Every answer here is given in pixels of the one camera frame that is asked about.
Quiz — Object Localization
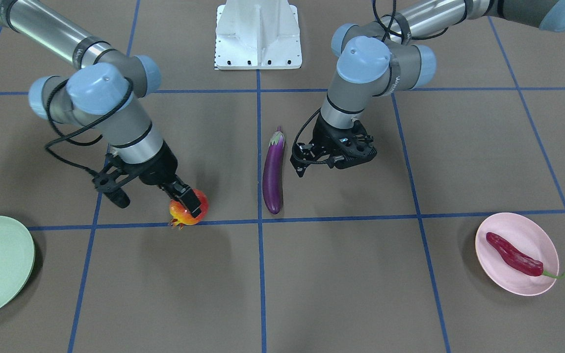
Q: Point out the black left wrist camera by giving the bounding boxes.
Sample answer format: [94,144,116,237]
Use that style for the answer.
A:
[334,134,377,169]

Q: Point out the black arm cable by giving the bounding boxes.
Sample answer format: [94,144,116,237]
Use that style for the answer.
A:
[292,0,452,152]
[45,76,135,177]

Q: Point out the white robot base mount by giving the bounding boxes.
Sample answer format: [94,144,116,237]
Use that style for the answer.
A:
[214,0,303,70]

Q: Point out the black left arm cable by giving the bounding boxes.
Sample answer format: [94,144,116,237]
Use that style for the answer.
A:
[292,0,452,152]

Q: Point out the pink plate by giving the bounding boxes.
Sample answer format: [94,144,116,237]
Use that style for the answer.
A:
[475,212,563,296]

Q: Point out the red chili pepper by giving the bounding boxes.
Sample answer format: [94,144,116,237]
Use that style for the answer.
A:
[485,232,565,279]

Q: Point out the red orange pomegranate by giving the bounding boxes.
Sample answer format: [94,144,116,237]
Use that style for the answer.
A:
[168,189,209,229]

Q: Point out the purple eggplant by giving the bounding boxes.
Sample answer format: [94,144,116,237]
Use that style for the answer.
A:
[262,126,285,215]

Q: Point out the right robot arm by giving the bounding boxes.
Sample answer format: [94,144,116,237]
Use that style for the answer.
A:
[0,0,205,218]

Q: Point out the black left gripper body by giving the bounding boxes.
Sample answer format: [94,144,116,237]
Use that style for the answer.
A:
[310,115,368,167]

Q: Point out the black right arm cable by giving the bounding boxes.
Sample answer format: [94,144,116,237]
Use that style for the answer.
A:
[45,76,135,177]

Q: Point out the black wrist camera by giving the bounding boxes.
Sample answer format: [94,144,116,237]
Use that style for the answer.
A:
[92,162,130,209]
[334,134,377,169]

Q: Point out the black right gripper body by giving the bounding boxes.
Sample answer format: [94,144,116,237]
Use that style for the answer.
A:
[116,142,180,187]

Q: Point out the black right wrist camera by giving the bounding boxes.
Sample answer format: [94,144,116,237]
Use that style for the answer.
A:
[92,162,130,209]

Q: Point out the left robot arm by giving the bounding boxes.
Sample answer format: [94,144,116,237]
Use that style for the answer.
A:
[290,0,565,177]

